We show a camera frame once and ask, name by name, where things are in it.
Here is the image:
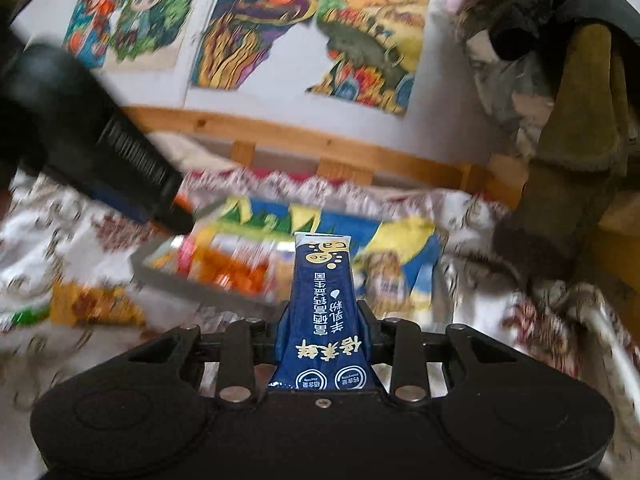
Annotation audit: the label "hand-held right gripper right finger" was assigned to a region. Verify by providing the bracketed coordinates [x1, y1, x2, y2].
[356, 302, 521, 405]

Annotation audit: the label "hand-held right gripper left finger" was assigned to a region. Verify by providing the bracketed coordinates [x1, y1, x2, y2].
[119, 302, 296, 407]

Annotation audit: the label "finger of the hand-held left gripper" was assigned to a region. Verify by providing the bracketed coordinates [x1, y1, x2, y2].
[92, 185, 196, 235]

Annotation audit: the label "blue stick packet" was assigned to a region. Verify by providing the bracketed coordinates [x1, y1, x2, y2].
[267, 232, 383, 393]

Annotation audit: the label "pink snack packet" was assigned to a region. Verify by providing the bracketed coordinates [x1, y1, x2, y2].
[176, 239, 203, 277]

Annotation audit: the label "orange snack packet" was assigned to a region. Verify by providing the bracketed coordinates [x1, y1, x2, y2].
[212, 254, 268, 295]

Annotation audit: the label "colourful tray liner drawing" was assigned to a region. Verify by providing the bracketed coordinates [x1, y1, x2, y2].
[192, 195, 443, 313]

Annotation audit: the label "red-haired figure drawing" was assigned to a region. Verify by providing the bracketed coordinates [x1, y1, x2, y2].
[61, 0, 122, 70]

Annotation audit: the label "yellow snack packet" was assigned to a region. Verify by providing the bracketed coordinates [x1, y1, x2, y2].
[49, 279, 149, 330]

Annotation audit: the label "floral blanket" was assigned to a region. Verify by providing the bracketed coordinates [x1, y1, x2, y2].
[0, 132, 640, 480]

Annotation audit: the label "blonde figure drawing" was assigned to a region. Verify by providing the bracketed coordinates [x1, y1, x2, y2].
[101, 0, 210, 75]

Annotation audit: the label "green snack packet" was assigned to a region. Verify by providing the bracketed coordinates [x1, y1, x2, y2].
[0, 302, 53, 335]

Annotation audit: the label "swirling night sky drawing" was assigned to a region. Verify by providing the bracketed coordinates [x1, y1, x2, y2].
[189, 0, 332, 95]

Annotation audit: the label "yellow wooden furniture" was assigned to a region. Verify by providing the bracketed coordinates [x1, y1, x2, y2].
[597, 187, 640, 237]

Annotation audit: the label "grey patterned cloth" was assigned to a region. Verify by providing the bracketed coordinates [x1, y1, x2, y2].
[456, 0, 568, 163]

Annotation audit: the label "olive brown trousers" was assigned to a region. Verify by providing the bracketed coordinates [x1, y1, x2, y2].
[492, 24, 635, 287]

